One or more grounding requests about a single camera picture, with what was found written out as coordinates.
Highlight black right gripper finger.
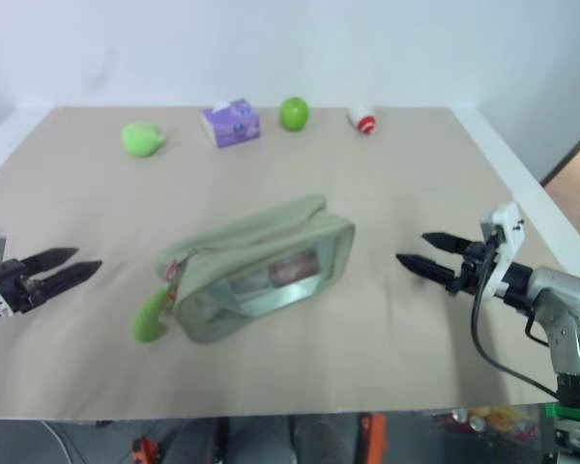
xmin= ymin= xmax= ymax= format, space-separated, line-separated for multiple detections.
xmin=395 ymin=253 xmax=461 ymax=287
xmin=420 ymin=231 xmax=471 ymax=256

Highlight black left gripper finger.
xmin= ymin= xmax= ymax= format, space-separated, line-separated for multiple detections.
xmin=19 ymin=247 xmax=80 ymax=278
xmin=28 ymin=260 xmax=103 ymax=302

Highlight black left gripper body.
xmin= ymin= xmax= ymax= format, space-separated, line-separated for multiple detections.
xmin=0 ymin=258 xmax=37 ymax=316

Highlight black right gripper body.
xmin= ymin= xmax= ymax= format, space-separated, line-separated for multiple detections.
xmin=446 ymin=240 xmax=496 ymax=296

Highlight green zip pouch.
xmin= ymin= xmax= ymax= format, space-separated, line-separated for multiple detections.
xmin=154 ymin=192 xmax=357 ymax=346

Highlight bright green zipper charm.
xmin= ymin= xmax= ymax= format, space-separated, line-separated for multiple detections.
xmin=131 ymin=283 xmax=176 ymax=345

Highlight beige table cloth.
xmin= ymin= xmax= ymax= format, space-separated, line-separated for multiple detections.
xmin=0 ymin=105 xmax=563 ymax=421

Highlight red and white bottle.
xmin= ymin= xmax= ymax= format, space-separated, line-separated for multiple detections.
xmin=345 ymin=104 xmax=380 ymax=137

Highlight green plush toy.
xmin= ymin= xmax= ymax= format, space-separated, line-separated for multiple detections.
xmin=120 ymin=121 xmax=170 ymax=159

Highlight colourful snack packets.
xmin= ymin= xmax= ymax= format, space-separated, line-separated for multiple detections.
xmin=431 ymin=405 xmax=538 ymax=444

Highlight orange and black tool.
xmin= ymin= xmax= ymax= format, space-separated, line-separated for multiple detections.
xmin=130 ymin=434 xmax=168 ymax=464
xmin=359 ymin=411 xmax=391 ymax=464

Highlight white power strip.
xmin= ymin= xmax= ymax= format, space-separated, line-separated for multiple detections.
xmin=555 ymin=417 xmax=580 ymax=451

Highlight green apple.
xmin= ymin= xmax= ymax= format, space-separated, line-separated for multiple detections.
xmin=278 ymin=96 xmax=312 ymax=132

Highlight purple tissue box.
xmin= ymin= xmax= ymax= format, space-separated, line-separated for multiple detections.
xmin=199 ymin=97 xmax=264 ymax=150

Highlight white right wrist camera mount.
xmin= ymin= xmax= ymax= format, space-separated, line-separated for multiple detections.
xmin=478 ymin=201 xmax=526 ymax=298

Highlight long black arm cable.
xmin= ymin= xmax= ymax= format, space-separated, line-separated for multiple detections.
xmin=470 ymin=236 xmax=562 ymax=400

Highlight short black arm cable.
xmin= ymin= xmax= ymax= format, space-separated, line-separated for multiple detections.
xmin=524 ymin=308 xmax=551 ymax=346

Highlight thin white cable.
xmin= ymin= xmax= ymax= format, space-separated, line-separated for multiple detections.
xmin=40 ymin=420 xmax=74 ymax=464

